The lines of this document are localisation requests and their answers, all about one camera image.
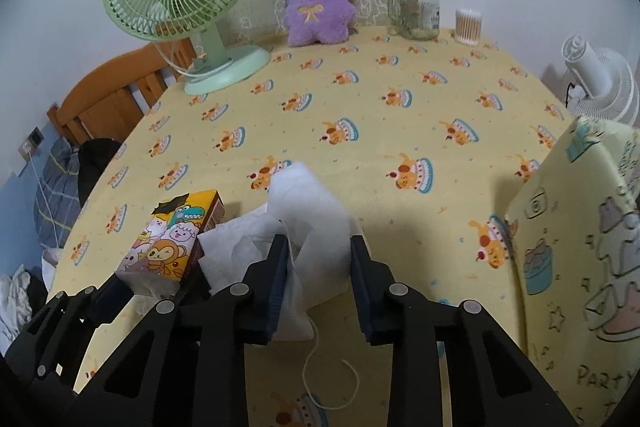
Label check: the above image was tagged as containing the wooden chair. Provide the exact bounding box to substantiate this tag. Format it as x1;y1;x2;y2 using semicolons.
47;38;197;151

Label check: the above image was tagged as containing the blue plaid pillow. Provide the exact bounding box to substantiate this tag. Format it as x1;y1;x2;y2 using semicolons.
33;139;87;254

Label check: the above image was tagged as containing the glass jar with dark lid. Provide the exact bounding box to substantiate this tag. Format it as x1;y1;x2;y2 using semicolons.
396;0;441;40

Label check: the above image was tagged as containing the white cable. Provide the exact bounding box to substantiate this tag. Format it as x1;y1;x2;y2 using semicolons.
27;154;65;250

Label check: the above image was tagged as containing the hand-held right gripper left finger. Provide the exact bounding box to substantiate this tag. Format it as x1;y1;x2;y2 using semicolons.
65;234;292;427

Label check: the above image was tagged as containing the small clear glass bottle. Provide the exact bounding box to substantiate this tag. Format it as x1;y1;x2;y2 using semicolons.
387;0;407;36

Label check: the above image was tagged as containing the printed fabric storage box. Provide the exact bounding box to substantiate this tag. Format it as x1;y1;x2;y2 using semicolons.
503;115;640;427

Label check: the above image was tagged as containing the black fan cable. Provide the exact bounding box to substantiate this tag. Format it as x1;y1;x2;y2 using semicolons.
564;78;587;108

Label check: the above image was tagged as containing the yellow printed tablecloth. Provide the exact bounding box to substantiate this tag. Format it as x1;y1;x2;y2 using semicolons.
47;26;593;427

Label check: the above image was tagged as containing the black cloth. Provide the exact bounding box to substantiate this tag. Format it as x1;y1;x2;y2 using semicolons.
77;137;124;208

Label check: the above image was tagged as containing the white gauze cloth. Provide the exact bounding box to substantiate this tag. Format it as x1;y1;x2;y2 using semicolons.
197;161;361;411

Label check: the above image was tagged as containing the cotton swab container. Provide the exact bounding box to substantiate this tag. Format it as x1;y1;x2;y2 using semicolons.
454;8;484;46

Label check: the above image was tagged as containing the white crumpled cloth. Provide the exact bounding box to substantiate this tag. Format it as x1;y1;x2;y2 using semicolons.
0;263;49;354

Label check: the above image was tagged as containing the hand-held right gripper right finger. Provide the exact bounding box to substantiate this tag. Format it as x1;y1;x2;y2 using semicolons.
349;234;576;427

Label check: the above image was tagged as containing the white clip fan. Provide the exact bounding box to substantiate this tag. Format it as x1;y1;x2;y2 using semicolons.
559;34;640;128

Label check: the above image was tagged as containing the cartoon printed tissue box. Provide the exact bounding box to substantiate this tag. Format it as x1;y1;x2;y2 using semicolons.
115;189;226;314

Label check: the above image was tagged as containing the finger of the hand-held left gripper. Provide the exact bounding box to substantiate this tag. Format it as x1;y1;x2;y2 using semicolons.
5;278;134;389
177;264;213;305

